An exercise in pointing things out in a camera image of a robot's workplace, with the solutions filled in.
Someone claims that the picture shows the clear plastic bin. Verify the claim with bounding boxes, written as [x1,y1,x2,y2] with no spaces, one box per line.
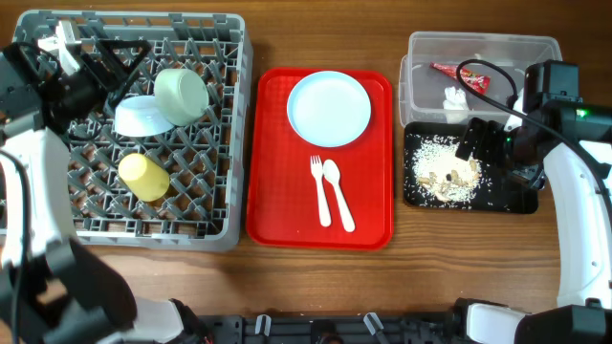
[399,32,562,126]

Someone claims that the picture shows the yellow plastic cup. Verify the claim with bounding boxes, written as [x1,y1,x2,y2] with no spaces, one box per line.
[118,153,170,202]

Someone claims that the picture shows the black plastic bin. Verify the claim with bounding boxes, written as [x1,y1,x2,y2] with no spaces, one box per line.
[404,122,538,214]

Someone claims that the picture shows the red snack wrapper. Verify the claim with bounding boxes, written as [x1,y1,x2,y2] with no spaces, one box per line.
[429,62,491,95]

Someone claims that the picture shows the white plastic fork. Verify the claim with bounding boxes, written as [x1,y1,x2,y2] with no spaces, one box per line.
[310,156,331,227]

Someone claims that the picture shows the grey dishwasher rack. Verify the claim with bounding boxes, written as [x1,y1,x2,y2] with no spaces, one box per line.
[13,10,253,251]

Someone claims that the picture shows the white tissue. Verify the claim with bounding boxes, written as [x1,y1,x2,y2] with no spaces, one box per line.
[443,86,470,111]

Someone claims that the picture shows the rice and food scraps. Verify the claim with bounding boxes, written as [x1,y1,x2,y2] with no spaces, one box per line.
[409,135,485,204]

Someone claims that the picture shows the light blue bowl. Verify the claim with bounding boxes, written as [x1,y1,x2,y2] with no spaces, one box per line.
[114,96,174,138]

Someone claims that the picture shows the light blue plate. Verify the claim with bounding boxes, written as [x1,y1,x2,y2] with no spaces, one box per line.
[287,71,372,148]

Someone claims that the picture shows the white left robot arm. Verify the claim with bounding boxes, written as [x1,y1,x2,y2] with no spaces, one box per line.
[1,40,154,343]

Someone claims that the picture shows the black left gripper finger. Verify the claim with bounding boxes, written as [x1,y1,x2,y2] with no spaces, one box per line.
[95,39,151,72]
[106,62,140,108]

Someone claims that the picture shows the green bowl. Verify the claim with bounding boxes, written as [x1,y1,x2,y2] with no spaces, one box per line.
[154,69,208,126]

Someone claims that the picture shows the white plastic spoon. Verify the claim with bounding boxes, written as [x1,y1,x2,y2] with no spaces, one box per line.
[323,160,356,232]

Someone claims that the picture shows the red plastic tray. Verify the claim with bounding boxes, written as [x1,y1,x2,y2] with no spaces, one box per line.
[246,68,394,250]

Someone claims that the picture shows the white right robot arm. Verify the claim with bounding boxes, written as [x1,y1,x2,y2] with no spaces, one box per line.
[447,60,611,343]

